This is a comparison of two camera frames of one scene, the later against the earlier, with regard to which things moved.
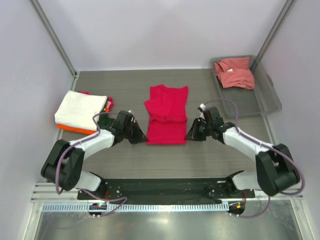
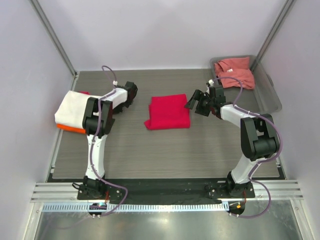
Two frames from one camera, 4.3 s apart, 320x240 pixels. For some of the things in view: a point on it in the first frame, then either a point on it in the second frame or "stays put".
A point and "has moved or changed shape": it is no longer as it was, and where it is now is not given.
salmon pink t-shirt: (235, 73) stays put
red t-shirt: (167, 119) has moved or changed shape
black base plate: (171, 190) stays put
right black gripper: (194, 134) → (196, 97)
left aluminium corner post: (37, 9) stays put
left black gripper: (140, 137) → (117, 110)
